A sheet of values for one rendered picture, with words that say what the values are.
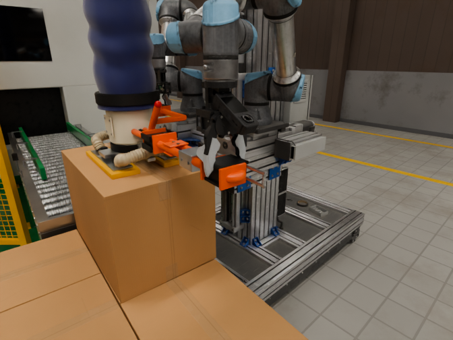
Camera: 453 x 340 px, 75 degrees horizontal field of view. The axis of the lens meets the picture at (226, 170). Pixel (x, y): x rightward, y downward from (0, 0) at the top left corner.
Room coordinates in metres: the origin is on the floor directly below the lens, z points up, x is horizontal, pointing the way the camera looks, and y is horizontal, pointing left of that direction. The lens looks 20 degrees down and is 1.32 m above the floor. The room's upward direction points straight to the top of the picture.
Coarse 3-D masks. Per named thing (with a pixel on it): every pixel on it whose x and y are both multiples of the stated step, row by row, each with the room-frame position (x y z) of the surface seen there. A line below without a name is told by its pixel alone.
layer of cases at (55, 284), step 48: (48, 240) 1.15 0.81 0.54; (0, 288) 0.85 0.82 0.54; (48, 288) 0.85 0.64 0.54; (96, 288) 0.85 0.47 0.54; (192, 288) 0.85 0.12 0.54; (240, 288) 0.85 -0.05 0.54; (0, 336) 0.66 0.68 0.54; (48, 336) 0.66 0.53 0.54; (96, 336) 0.66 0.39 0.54; (144, 336) 0.66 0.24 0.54; (192, 336) 0.66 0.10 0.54; (240, 336) 0.66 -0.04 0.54; (288, 336) 0.66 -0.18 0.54
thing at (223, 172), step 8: (200, 160) 0.66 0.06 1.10; (216, 160) 0.66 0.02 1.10; (224, 160) 0.66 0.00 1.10; (232, 160) 0.66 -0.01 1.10; (200, 168) 0.66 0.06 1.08; (216, 168) 0.62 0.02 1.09; (224, 168) 0.60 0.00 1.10; (232, 168) 0.61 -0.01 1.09; (240, 168) 0.63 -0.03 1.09; (200, 176) 0.66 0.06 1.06; (216, 176) 0.63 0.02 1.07; (224, 176) 0.60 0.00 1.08; (216, 184) 0.62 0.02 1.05; (224, 184) 0.60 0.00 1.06; (232, 184) 0.61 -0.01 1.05; (240, 184) 0.63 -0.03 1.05
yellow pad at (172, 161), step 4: (156, 156) 1.11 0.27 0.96; (160, 156) 1.09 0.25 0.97; (164, 156) 1.09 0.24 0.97; (156, 160) 1.07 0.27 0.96; (160, 160) 1.06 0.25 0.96; (164, 160) 1.05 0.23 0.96; (168, 160) 1.06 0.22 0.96; (172, 160) 1.06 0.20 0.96; (176, 160) 1.06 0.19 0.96; (160, 164) 1.05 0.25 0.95; (164, 164) 1.03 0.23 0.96; (168, 164) 1.03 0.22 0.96; (172, 164) 1.04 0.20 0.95; (176, 164) 1.05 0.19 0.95
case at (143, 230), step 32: (64, 160) 1.21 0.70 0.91; (96, 192) 0.84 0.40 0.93; (128, 192) 0.82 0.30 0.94; (160, 192) 0.89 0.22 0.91; (192, 192) 0.96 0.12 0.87; (96, 224) 0.90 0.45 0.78; (128, 224) 0.82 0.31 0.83; (160, 224) 0.88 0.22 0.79; (192, 224) 0.96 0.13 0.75; (96, 256) 0.98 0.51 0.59; (128, 256) 0.81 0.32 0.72; (160, 256) 0.88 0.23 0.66; (192, 256) 0.96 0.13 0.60; (128, 288) 0.80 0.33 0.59
